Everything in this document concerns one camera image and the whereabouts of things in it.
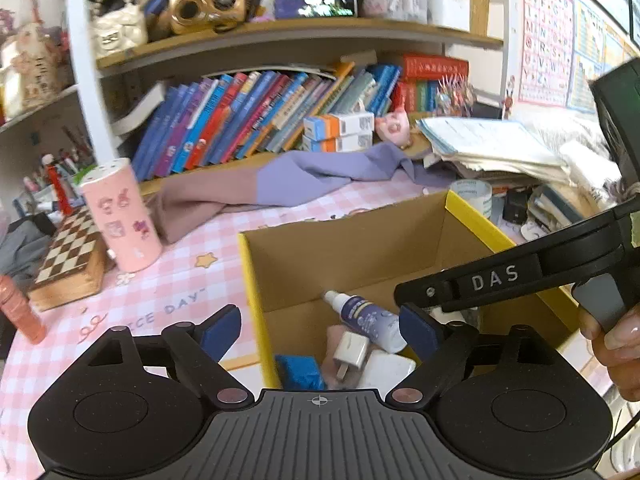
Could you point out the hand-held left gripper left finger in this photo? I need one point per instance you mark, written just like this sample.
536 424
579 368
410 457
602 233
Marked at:
220 332

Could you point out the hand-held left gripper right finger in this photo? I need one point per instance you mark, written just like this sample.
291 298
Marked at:
417 332

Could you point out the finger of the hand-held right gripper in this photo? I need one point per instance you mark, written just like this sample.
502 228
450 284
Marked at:
425 292

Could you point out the white rectangular block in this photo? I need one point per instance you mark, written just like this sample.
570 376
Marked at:
385 370

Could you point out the white and blue spray bottle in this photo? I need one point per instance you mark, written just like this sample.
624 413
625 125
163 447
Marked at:
365 317

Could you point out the yellow cardboard box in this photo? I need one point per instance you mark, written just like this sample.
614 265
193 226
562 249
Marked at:
390 240

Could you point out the small white charger plug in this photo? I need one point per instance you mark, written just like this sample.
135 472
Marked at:
350 352

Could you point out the pink knitted glove with face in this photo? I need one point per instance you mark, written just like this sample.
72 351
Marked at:
336 334

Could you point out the pink cylinder container with stickers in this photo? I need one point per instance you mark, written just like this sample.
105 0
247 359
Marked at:
122 220

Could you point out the person's right hand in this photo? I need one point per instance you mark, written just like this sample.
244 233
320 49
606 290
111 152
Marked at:
625 355

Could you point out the pink checked tablecloth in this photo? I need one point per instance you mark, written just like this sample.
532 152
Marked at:
190 280

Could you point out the clear tape roll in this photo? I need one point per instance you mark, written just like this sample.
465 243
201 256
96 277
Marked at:
472 192

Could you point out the black power adapter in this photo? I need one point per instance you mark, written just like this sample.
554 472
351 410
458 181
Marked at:
515 206

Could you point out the pile of papers and books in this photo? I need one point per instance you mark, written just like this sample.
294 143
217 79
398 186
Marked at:
490 145

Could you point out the pink pig plush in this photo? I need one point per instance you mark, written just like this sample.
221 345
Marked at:
394 129

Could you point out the pink and purple cloth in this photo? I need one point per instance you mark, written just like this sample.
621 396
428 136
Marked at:
300 180

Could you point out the wooden chessboard box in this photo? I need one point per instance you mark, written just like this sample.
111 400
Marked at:
65 255

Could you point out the orange and white carton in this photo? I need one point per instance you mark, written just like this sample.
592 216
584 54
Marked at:
335 126
332 144

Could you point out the pink glitter pump bottle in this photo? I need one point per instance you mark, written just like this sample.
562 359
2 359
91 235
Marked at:
22 315

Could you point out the colourful spiky pencil holder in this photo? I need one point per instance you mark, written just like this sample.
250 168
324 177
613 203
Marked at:
455 96

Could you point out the grey cloth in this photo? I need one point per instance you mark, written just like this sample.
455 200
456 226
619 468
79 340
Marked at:
20 245

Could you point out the row of colourful books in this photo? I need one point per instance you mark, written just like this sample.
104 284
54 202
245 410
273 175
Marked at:
240 115

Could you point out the red doll pen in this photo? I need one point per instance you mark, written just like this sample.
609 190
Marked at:
57 185

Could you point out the red thick dictionary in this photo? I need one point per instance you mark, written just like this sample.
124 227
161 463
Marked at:
435 67

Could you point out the white wooden bookshelf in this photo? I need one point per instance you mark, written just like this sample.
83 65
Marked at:
85 60

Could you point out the black smartphone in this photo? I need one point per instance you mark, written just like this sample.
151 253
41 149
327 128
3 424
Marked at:
315 2

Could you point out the white pearl handbag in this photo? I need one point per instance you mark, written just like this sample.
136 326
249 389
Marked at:
119 27

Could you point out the gold retro radio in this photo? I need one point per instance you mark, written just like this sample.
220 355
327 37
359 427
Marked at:
206 9

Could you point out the beige carved figurine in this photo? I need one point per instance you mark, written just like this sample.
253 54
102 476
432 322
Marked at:
35 65

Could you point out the cartoon wall sticker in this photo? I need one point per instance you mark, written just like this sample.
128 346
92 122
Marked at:
509 97

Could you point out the blue wall chart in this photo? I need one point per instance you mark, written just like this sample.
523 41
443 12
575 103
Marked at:
595 55

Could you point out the alphabet wall poster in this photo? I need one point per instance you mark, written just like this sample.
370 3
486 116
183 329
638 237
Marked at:
545 35

